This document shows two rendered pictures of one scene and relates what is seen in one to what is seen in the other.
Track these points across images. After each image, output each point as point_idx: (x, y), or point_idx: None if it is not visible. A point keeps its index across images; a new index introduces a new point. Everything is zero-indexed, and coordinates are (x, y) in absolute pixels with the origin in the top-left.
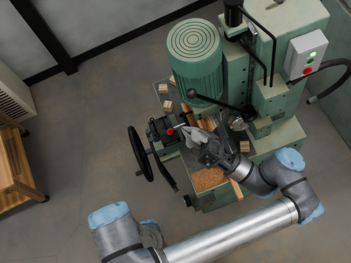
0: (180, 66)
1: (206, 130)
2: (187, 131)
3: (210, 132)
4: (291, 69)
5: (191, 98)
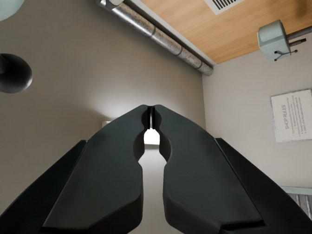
0: (5, 14)
1: (47, 176)
2: (155, 126)
3: (10, 228)
4: None
5: (16, 92)
